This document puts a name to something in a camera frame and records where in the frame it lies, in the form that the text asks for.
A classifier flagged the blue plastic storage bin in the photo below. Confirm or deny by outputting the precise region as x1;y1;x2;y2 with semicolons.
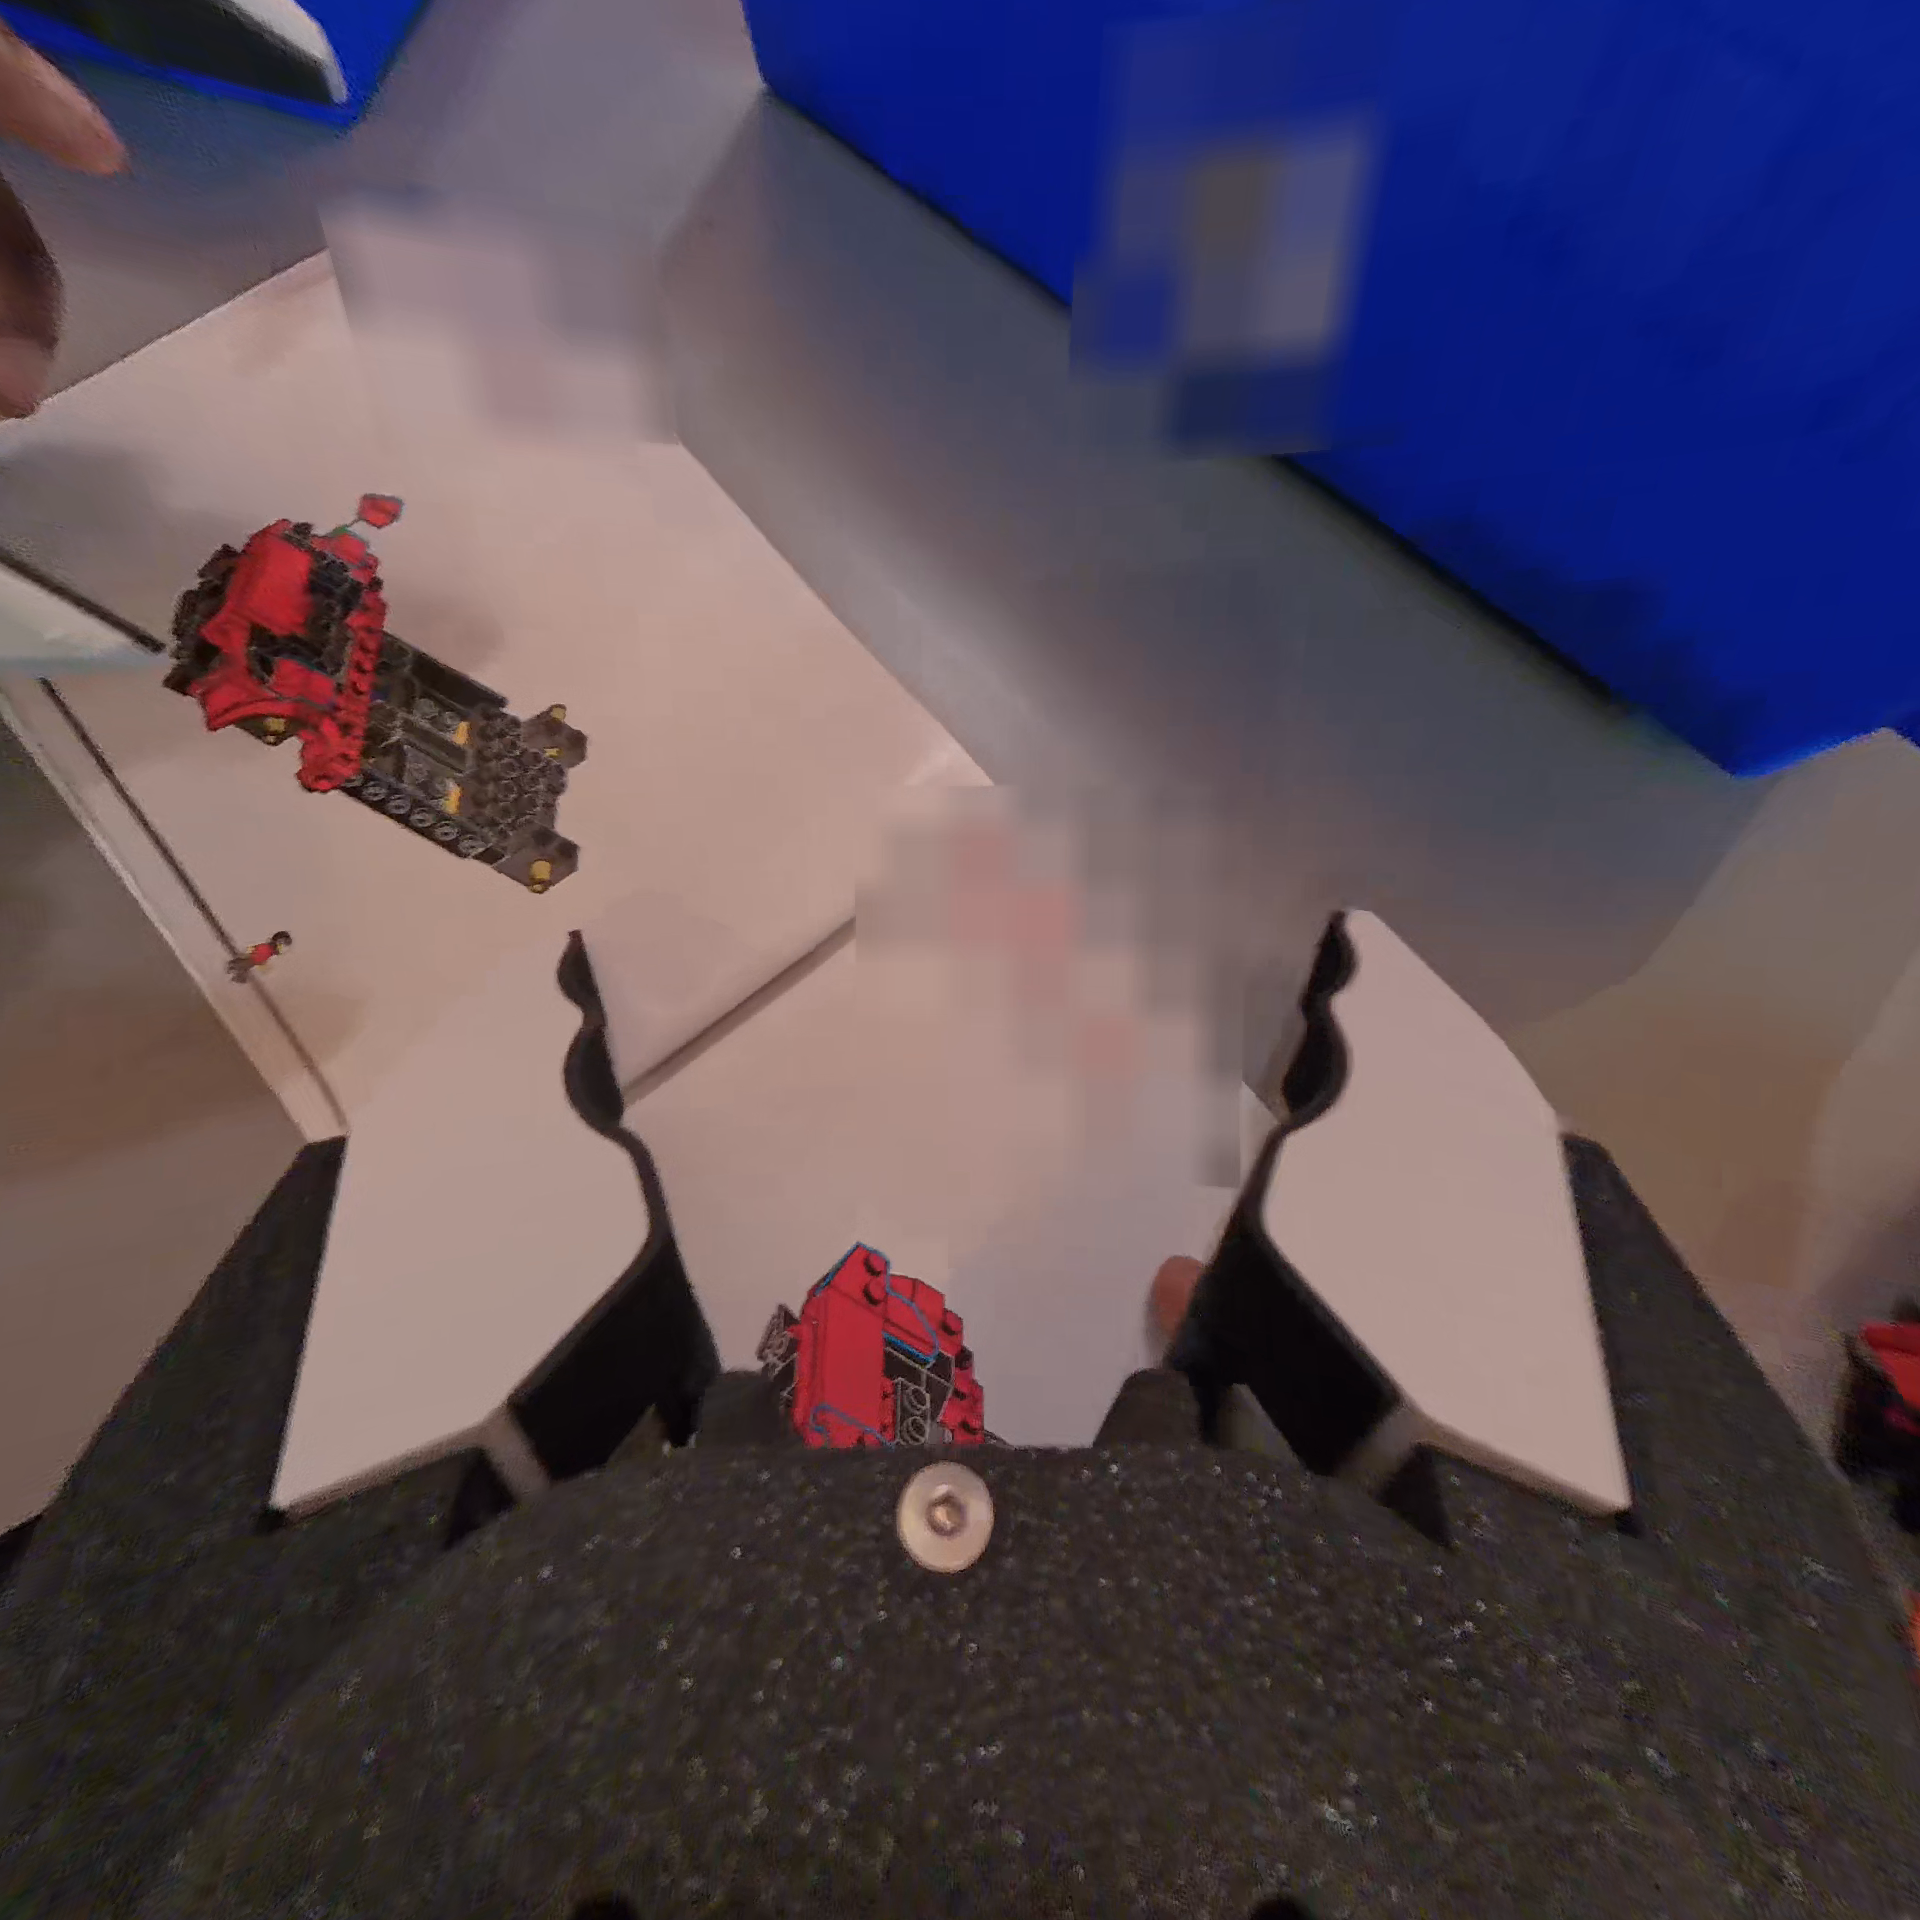
0;0;436;129
743;0;1920;779

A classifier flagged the red and black lego car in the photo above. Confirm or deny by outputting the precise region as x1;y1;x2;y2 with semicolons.
1838;1316;1920;1494

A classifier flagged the person's left hand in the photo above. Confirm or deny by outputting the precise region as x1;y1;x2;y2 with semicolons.
0;23;132;423

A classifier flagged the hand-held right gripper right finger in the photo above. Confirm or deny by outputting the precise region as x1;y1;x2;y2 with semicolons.
1162;907;1635;1518

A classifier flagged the lego instruction booklet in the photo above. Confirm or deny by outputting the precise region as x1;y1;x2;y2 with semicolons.
0;246;1263;1453

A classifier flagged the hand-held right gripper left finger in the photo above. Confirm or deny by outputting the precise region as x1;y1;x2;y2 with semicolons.
267;930;722;1513

